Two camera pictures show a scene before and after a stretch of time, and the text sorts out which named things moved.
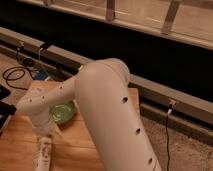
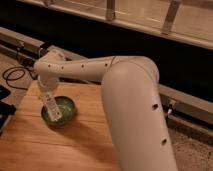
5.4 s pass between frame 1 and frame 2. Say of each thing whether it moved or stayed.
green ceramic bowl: stayed
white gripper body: moved
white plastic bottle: moved
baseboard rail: stayed
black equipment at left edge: stayed
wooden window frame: stayed
